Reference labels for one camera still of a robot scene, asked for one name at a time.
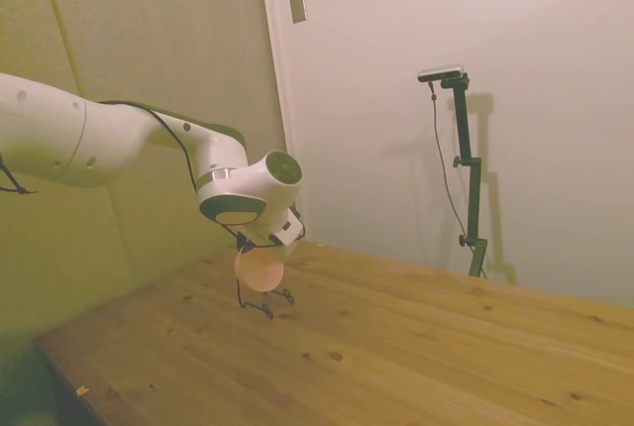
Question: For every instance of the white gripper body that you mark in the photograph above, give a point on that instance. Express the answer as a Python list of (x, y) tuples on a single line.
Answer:
[(285, 228)]

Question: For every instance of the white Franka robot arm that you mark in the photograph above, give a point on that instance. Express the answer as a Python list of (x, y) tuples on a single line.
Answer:
[(99, 134)]

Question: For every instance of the dark articulated camera stand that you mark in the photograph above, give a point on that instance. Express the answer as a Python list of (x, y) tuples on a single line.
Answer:
[(470, 173)]

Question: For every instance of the silver camera on stand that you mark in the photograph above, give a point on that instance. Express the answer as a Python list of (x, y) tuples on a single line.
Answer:
[(441, 73)]

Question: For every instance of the grey wall plate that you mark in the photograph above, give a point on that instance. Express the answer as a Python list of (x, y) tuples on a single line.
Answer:
[(297, 5)]

